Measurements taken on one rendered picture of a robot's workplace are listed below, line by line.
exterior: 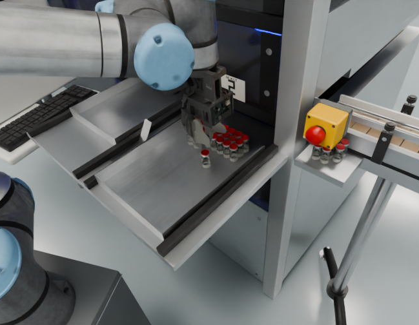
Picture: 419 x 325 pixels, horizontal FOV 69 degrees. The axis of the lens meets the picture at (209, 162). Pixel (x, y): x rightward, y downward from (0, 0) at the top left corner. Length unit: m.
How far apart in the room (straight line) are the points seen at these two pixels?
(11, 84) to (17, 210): 0.77
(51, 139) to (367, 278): 1.44
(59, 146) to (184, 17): 0.61
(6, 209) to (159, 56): 0.44
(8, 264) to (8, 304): 0.08
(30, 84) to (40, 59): 1.04
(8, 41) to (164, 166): 0.51
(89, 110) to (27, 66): 0.73
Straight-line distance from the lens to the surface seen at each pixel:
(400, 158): 0.82
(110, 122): 1.02
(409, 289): 1.73
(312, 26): 0.64
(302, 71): 0.67
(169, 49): 0.38
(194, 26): 0.55
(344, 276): 1.34
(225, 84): 0.82
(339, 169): 0.80
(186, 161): 0.80
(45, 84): 1.46
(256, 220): 1.12
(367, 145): 0.83
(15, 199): 0.70
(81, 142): 0.98
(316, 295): 1.58
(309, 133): 0.69
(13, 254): 0.61
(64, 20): 0.39
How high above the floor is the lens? 1.43
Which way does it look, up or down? 43 degrees down
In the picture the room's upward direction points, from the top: 7 degrees counter-clockwise
